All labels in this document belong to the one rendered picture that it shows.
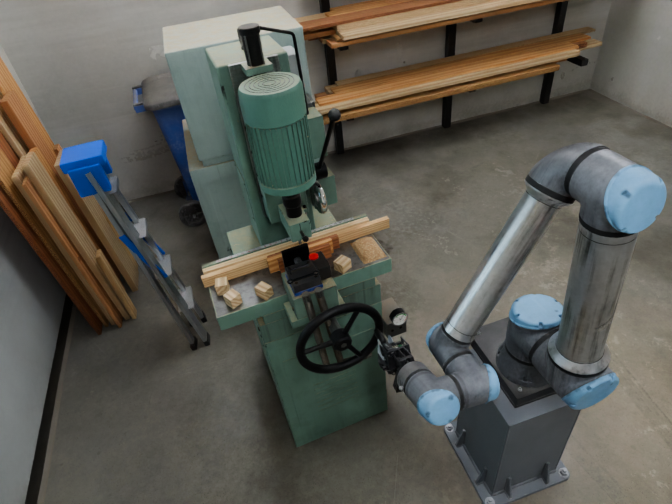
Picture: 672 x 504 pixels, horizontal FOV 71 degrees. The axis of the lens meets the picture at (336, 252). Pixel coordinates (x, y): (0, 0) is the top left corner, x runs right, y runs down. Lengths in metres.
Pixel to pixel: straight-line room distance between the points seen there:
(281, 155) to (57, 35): 2.57
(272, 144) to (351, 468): 1.40
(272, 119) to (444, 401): 0.83
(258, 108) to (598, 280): 0.90
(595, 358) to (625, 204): 0.51
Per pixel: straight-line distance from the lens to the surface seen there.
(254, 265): 1.61
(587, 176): 1.05
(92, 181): 2.10
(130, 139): 3.90
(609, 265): 1.14
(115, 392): 2.72
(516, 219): 1.16
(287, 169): 1.37
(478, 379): 1.25
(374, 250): 1.60
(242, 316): 1.53
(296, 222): 1.52
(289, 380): 1.83
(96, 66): 3.74
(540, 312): 1.51
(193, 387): 2.55
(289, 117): 1.30
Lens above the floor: 1.95
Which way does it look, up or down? 40 degrees down
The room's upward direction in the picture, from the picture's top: 8 degrees counter-clockwise
